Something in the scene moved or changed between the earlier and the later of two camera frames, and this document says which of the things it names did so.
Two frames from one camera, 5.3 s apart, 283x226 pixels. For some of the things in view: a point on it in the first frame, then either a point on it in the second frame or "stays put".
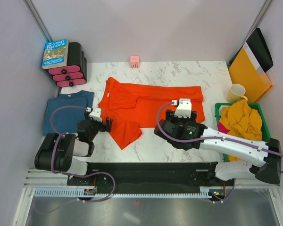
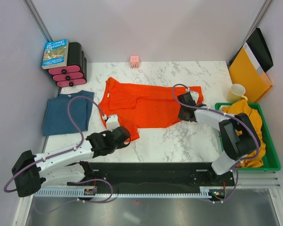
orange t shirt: [134, 107] stays put
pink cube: [134, 61] stays put
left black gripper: [106, 127] → [120, 146]
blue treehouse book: [55, 54] stays put
